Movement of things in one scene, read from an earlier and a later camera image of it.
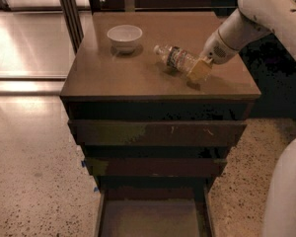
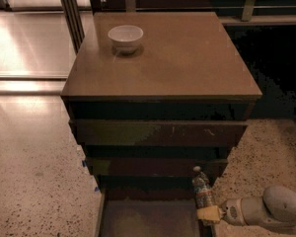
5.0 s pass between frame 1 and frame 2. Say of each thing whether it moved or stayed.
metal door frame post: stayed
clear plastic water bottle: moved
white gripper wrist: moved
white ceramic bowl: stayed
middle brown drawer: stayed
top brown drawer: stayed
